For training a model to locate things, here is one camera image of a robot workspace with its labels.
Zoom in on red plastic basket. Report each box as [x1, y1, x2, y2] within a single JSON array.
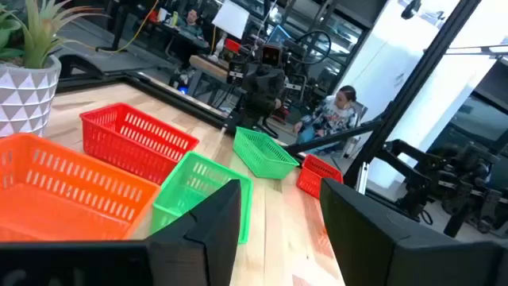
[[79, 102, 200, 186], [295, 153, 344, 199]]

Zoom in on person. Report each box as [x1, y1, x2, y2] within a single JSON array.
[[293, 85, 358, 156], [177, 8, 210, 41]]

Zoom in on green plastic basket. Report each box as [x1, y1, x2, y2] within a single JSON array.
[[232, 126, 300, 180], [150, 151, 254, 245]]

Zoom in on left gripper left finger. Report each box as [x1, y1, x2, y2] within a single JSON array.
[[145, 179, 242, 286]]

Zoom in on orange plastic basket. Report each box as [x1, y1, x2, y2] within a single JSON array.
[[0, 133, 161, 242]]

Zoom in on black diagonal frame brace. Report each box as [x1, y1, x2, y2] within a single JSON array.
[[283, 120, 384, 158]]

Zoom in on white triangle-patterned plant pot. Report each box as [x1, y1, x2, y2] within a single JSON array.
[[0, 55, 63, 138]]

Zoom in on black frame strut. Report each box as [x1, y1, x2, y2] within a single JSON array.
[[343, 0, 483, 187]]

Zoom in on blue laptop screen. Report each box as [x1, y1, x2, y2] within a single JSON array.
[[267, 24, 293, 44]]

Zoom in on black table edge rail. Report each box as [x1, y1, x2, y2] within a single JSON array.
[[55, 71, 235, 128]]

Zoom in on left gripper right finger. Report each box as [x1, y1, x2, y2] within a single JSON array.
[[320, 178, 508, 286]]

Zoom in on black cable loop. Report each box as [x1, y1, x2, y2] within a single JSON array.
[[295, 29, 333, 67]]

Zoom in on yellow cable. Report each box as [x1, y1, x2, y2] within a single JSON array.
[[94, 0, 160, 55]]

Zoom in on green spiky plant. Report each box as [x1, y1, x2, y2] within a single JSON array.
[[0, 0, 108, 69]]

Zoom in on white board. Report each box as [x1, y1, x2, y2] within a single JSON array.
[[211, 0, 250, 40]]

